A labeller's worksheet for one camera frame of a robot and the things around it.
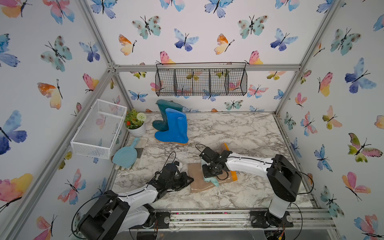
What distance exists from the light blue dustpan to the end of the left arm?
0.33m

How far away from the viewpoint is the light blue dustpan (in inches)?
37.2

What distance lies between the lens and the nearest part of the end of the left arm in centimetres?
65
